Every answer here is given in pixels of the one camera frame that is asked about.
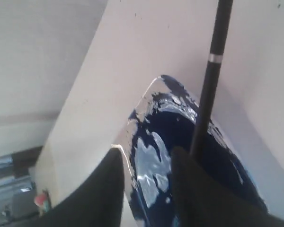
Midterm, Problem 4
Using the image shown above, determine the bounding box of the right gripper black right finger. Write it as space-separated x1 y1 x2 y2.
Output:
171 147 284 227

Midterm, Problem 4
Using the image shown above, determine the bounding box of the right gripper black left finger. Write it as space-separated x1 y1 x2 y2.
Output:
39 148 124 227

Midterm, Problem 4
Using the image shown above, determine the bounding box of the grey metal frame below table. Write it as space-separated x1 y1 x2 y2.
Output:
0 147 42 222

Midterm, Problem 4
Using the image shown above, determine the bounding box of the black paintbrush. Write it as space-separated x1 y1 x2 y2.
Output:
190 0 233 157

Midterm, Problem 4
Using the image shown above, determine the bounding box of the white plate with blue paint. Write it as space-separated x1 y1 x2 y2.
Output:
111 74 269 227

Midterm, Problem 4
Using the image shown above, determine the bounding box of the red green object below table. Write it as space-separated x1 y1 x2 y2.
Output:
34 190 51 213

